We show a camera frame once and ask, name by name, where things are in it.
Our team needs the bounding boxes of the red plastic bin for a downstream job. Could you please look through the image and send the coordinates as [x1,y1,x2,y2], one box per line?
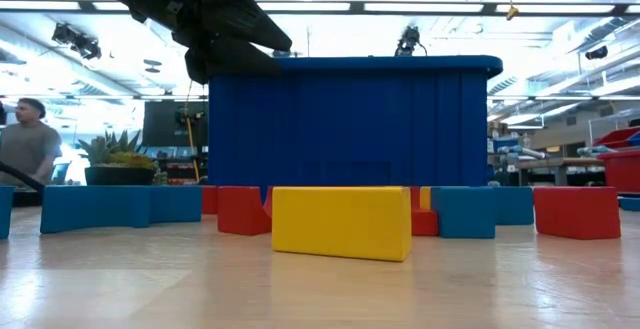
[597,149,640,194]

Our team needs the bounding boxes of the pale grey background equipment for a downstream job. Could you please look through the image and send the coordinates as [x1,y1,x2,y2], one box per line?
[576,143,617,158]
[494,143,547,161]

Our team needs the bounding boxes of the blue foam cube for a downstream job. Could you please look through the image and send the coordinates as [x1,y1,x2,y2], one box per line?
[430,186,498,240]
[492,186,535,227]
[148,184,204,224]

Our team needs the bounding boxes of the black ceiling fixture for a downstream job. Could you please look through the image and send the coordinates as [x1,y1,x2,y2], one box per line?
[584,44,610,61]

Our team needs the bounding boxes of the laptop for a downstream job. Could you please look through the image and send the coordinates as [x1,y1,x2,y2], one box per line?
[49,161,71,185]

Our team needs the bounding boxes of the small red foam block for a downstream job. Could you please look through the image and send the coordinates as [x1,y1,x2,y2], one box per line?
[411,209,441,238]

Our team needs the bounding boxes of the red foam cube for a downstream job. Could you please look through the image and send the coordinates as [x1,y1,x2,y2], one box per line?
[201,185,220,216]
[532,186,623,242]
[216,185,275,237]

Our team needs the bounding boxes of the small blue box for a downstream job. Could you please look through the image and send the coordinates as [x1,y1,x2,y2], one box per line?
[492,137,520,154]

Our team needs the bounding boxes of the green spiky plant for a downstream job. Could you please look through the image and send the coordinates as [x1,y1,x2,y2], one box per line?
[76,128,169,186]

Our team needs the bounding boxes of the yellow foam rectangular block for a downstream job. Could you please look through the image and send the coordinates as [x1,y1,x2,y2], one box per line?
[271,186,414,263]

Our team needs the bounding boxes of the black slanted bar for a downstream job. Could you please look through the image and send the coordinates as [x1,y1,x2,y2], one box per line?
[0,161,47,194]

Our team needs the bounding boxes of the black ceiling camera with cable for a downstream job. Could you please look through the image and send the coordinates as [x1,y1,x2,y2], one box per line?
[394,24,428,58]

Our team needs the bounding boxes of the background shelf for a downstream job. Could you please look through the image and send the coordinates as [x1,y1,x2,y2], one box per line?
[138,145,210,186]

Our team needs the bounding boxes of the black monitor screen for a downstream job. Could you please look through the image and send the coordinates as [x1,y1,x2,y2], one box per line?
[142,99,210,148]

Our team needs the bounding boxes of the blue foam arch block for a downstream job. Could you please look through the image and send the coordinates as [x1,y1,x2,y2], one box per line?
[39,184,152,235]

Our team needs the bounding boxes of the black plant pot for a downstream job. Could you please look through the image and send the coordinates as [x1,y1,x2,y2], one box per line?
[83,166,156,187]

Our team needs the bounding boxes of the black ceiling spotlight cluster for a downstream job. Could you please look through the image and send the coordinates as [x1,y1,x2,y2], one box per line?
[51,22,103,61]

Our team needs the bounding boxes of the person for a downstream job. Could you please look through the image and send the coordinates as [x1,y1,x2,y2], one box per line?
[0,97,64,188]

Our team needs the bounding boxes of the yellow hose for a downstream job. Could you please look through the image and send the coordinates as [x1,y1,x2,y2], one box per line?
[183,81,202,184]

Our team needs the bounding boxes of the large blue plastic bin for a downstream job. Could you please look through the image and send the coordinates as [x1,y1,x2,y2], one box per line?
[207,54,504,205]

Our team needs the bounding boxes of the red tilted tray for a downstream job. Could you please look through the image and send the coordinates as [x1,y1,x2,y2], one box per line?
[593,126,640,149]

